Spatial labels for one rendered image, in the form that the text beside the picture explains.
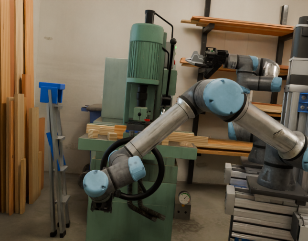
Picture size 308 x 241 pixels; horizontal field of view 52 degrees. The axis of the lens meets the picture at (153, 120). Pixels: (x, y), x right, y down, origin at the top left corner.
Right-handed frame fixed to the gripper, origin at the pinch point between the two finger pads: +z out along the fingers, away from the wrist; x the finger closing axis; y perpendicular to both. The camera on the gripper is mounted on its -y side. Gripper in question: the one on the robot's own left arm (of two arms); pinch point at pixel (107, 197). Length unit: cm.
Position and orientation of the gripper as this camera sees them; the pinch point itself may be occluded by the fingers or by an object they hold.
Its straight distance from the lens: 130.6
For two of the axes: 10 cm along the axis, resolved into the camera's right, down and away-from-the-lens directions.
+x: 10.0, 0.9, 0.0
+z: -0.4, 4.2, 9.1
